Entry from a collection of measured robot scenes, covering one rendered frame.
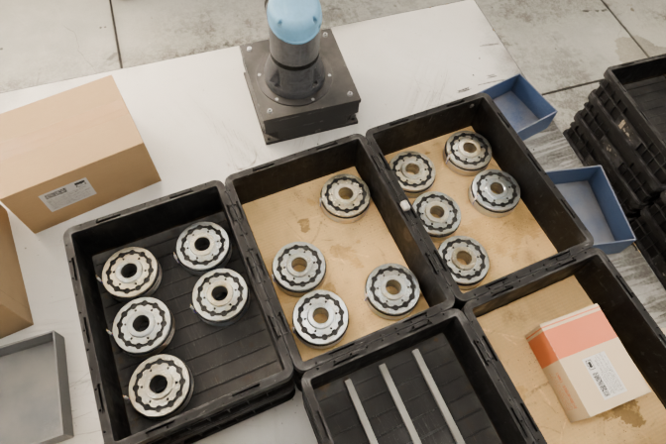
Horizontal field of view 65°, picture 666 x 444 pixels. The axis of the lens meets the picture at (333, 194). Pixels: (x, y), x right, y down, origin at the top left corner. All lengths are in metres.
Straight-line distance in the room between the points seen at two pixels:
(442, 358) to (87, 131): 0.87
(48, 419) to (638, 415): 1.08
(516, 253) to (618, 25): 2.12
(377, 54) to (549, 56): 1.37
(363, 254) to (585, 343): 0.43
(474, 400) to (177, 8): 2.31
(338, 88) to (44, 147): 0.68
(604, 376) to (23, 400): 1.06
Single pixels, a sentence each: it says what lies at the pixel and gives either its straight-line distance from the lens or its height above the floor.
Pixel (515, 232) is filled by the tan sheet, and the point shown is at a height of 0.83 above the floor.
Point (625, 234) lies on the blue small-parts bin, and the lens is 1.37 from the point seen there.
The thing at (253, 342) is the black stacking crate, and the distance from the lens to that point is 1.01.
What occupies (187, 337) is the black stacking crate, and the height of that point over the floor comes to 0.83.
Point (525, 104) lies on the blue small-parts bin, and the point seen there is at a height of 0.71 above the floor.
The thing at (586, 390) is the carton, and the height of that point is 0.91.
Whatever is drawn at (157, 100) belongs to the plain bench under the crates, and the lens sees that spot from 1.49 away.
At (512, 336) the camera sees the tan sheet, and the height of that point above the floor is 0.83.
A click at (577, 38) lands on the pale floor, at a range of 2.94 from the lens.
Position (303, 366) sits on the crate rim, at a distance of 0.89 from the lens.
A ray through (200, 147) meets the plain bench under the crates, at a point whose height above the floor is 0.70.
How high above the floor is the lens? 1.80
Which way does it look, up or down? 60 degrees down
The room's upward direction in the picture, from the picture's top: 4 degrees clockwise
